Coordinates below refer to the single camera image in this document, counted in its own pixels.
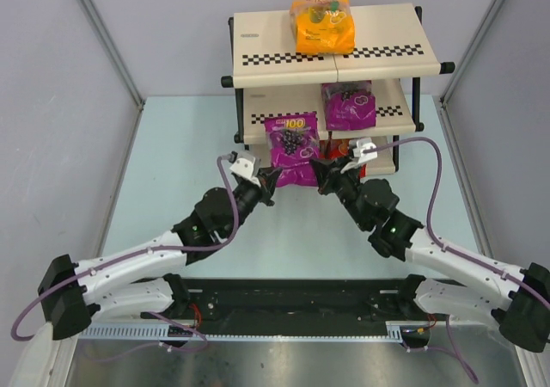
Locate red fruit gummy bag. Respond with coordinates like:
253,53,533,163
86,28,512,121
320,138,353,159

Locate purple grape gummy bag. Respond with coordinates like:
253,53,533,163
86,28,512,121
321,80,376,132
264,113,320,187

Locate orange mango gummy bag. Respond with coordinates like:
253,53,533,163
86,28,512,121
289,0,356,55

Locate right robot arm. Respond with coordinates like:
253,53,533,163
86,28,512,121
310,158,549,353

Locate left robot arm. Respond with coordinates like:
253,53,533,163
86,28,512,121
38,159,281,341

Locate beige three-tier shelf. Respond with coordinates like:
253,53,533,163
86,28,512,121
220,2,455,184

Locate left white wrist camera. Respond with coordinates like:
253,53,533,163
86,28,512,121
229,150,260,187

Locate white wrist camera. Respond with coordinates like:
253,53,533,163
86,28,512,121
340,137,377,174
229,150,260,187

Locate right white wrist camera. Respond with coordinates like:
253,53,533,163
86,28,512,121
340,137,377,174

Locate grey cable duct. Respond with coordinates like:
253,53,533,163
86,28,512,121
80,321,429,342

